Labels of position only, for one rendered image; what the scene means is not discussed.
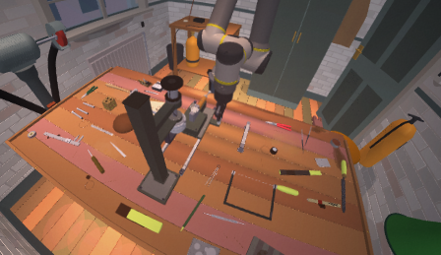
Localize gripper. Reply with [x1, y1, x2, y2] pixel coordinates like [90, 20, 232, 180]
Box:
[213, 90, 232, 125]

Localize grey vice carriage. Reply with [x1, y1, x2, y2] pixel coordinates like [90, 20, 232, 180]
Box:
[182, 106, 212, 136]

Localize silver flat file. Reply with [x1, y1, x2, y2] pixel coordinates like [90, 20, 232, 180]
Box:
[90, 123, 115, 138]

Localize silver gauge tool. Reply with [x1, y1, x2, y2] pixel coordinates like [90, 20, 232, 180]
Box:
[236, 120, 252, 155]

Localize silver twist drill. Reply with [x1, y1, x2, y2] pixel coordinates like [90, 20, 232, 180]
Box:
[204, 163, 221, 187]

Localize orange gas bottle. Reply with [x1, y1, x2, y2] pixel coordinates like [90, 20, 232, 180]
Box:
[184, 35, 202, 68]

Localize black bin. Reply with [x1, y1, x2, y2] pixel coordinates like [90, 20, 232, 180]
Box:
[165, 42, 186, 71]

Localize dark grey drill stand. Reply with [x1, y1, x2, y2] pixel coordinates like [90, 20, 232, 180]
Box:
[121, 90, 188, 205]

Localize grey tweezers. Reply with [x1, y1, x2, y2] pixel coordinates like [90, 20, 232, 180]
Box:
[299, 125, 313, 152]

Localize brown leather dome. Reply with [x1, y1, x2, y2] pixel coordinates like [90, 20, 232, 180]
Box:
[112, 112, 136, 135]

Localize wooden side table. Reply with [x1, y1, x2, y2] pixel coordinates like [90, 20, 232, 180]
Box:
[167, 15, 242, 78]

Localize green pencil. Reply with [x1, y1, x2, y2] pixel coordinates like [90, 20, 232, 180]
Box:
[179, 194, 207, 232]

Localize silver needle file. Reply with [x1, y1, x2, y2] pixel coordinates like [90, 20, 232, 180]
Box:
[202, 211, 246, 226]

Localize brass rod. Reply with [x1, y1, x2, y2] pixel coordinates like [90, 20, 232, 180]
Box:
[104, 82, 132, 94]

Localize white scribe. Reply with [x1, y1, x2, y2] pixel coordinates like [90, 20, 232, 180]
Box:
[109, 141, 128, 159]

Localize green metal locker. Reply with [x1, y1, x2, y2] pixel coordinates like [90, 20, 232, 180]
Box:
[247, 0, 363, 110]

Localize brass dapping cube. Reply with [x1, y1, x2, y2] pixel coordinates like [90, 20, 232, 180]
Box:
[101, 96, 118, 111]

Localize silver sheet square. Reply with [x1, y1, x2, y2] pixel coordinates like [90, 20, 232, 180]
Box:
[313, 157, 332, 169]

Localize grey radiator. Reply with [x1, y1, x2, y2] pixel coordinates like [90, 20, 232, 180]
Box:
[87, 32, 152, 79]

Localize yellow and brown block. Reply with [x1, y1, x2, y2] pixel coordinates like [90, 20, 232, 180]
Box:
[114, 202, 164, 234]

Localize speckled grey slab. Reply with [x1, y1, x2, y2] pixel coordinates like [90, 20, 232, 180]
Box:
[187, 237, 221, 255]

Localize cream and red ruler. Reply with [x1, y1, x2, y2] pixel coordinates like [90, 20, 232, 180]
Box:
[305, 197, 343, 210]

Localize dark grey block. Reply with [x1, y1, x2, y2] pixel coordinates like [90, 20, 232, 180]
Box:
[245, 235, 285, 255]

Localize silver sliding calliper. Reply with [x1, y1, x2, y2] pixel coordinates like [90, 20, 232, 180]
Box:
[42, 131, 85, 148]

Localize brown hanging apron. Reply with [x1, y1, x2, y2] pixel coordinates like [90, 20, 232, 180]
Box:
[332, 0, 377, 49]

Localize orange gas cylinder black valve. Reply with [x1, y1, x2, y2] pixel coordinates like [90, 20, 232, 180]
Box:
[357, 113, 425, 169]

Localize green panelled door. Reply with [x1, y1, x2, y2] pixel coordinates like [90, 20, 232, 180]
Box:
[316, 0, 441, 141]

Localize grey polishing motor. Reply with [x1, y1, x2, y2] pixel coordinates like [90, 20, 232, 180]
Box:
[0, 20, 71, 115]

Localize green rounded shade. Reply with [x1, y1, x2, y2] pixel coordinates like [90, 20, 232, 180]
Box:
[383, 212, 441, 255]

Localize orange handle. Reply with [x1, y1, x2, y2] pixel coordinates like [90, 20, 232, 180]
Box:
[196, 94, 211, 110]

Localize red-handled pliers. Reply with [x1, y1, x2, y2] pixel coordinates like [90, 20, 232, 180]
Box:
[264, 119, 293, 132]

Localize yellow-handled dark file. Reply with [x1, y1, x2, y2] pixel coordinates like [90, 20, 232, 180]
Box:
[278, 167, 324, 177]

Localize black saw frame yellow handle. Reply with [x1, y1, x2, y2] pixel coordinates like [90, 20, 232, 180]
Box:
[222, 169, 300, 222]

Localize olive-handled awl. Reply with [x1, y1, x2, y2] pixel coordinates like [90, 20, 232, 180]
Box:
[86, 148, 106, 175]

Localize yellow-handled long file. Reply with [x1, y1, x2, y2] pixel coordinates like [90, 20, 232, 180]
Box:
[340, 159, 348, 214]

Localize black hose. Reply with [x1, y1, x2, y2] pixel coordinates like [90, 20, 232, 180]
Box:
[47, 42, 62, 105]

